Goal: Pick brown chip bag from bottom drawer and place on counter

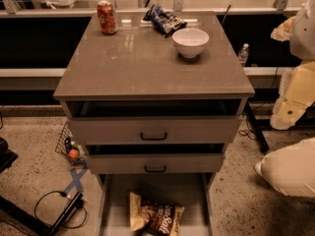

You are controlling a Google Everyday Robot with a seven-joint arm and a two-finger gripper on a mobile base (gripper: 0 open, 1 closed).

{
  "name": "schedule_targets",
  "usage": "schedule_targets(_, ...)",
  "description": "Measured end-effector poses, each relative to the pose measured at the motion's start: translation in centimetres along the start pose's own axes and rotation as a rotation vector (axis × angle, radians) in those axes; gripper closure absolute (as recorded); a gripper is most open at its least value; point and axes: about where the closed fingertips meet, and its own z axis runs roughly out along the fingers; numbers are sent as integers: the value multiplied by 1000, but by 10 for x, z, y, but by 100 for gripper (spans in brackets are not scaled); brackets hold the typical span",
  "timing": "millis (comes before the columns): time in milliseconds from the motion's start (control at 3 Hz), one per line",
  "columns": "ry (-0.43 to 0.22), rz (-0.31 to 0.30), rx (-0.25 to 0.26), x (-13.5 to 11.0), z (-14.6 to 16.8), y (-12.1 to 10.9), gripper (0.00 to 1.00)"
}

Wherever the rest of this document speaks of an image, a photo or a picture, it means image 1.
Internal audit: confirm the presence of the brown chip bag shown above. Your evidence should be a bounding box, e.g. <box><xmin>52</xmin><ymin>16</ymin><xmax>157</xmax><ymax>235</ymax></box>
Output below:
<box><xmin>130</xmin><ymin>193</ymin><xmax>185</xmax><ymax>236</ymax></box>

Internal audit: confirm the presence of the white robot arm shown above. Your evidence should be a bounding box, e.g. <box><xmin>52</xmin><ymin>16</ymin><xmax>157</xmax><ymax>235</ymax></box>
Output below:
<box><xmin>270</xmin><ymin>0</ymin><xmax>315</xmax><ymax>130</ymax></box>

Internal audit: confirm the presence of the grey drawer cabinet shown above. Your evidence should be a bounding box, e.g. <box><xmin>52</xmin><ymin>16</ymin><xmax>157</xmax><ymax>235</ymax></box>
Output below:
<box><xmin>54</xmin><ymin>12</ymin><xmax>254</xmax><ymax>236</ymax></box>

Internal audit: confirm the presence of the top drawer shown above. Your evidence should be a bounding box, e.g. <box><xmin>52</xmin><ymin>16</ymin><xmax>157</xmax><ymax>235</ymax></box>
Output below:
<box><xmin>69</xmin><ymin>99</ymin><xmax>240</xmax><ymax>145</ymax></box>

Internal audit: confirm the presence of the drawer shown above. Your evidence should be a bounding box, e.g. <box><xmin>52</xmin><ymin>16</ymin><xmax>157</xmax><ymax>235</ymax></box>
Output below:
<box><xmin>85</xmin><ymin>144</ymin><xmax>224</xmax><ymax>174</ymax></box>
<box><xmin>69</xmin><ymin>99</ymin><xmax>240</xmax><ymax>145</ymax></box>
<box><xmin>94</xmin><ymin>172</ymin><xmax>215</xmax><ymax>236</ymax></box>

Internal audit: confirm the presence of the middle drawer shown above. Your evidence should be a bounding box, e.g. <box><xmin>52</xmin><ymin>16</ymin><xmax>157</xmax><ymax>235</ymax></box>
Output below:
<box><xmin>85</xmin><ymin>144</ymin><xmax>224</xmax><ymax>174</ymax></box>

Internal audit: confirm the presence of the blue chip bag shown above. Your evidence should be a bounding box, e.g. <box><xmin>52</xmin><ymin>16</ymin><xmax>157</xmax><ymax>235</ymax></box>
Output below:
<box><xmin>143</xmin><ymin>4</ymin><xmax>187</xmax><ymax>37</ymax></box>

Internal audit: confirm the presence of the bottom drawer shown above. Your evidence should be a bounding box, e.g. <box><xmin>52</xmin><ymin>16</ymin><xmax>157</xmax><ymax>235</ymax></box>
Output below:
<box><xmin>94</xmin><ymin>172</ymin><xmax>215</xmax><ymax>236</ymax></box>

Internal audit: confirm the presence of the white bowl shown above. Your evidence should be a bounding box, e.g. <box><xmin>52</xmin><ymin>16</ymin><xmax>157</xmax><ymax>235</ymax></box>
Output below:
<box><xmin>172</xmin><ymin>28</ymin><xmax>210</xmax><ymax>58</ymax></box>

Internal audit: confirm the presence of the orange soda can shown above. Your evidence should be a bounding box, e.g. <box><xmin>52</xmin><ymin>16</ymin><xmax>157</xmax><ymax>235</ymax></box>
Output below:
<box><xmin>96</xmin><ymin>0</ymin><xmax>117</xmax><ymax>34</ymax></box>

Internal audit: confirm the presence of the clear water bottle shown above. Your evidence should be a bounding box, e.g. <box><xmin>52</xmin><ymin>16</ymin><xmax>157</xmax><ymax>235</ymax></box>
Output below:
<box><xmin>237</xmin><ymin>43</ymin><xmax>249</xmax><ymax>66</ymax></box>

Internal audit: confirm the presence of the person in beige trousers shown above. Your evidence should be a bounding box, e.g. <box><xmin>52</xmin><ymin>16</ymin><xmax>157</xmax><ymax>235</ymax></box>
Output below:
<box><xmin>255</xmin><ymin>138</ymin><xmax>315</xmax><ymax>198</ymax></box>

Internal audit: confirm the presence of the black table leg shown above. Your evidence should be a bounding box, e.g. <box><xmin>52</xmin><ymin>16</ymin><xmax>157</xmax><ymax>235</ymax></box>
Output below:
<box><xmin>0</xmin><ymin>191</ymin><xmax>83</xmax><ymax>236</ymax></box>

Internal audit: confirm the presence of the wire basket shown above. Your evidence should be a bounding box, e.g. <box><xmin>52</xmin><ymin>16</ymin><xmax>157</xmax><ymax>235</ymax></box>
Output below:
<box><xmin>55</xmin><ymin>124</ymin><xmax>86</xmax><ymax>165</ymax></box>

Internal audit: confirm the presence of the black floor cable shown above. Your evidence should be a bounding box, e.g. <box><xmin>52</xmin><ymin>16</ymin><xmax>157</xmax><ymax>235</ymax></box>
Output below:
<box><xmin>33</xmin><ymin>190</ymin><xmax>89</xmax><ymax>230</ymax></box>

